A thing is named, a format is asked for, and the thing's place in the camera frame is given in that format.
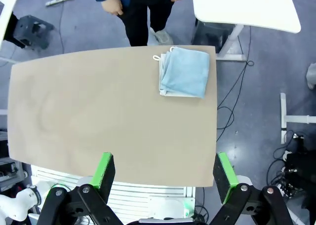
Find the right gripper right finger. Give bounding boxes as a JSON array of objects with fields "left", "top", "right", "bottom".
[{"left": 209, "top": 152, "right": 298, "bottom": 225}]

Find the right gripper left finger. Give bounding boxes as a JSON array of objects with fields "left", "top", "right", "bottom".
[{"left": 40, "top": 152, "right": 124, "bottom": 225}]

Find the light blue towel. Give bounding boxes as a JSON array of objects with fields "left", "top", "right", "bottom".
[{"left": 159, "top": 46, "right": 210, "bottom": 99}]

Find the person's right hand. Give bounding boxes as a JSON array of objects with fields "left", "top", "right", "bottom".
[{"left": 101, "top": 0, "right": 123, "bottom": 16}]

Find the black power equipment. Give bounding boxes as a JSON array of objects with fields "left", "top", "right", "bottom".
[{"left": 281, "top": 133, "right": 316, "bottom": 206}]

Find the grey electronics box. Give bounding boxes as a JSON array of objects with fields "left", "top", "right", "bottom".
[{"left": 0, "top": 130, "right": 28, "bottom": 193}]

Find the grey sneaker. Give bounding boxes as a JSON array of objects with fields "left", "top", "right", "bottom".
[{"left": 150, "top": 27, "right": 174, "bottom": 45}]

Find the black plastic stool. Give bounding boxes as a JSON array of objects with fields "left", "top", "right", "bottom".
[{"left": 12, "top": 14, "right": 55, "bottom": 50}]

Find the person in navy jacket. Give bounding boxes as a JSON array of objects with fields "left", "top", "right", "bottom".
[{"left": 88, "top": 0, "right": 188, "bottom": 47}]

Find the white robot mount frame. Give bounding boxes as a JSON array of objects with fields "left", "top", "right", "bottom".
[{"left": 29, "top": 164, "right": 197, "bottom": 225}]

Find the white table leg frame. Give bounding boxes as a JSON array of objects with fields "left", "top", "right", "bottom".
[{"left": 279, "top": 92, "right": 316, "bottom": 145}]

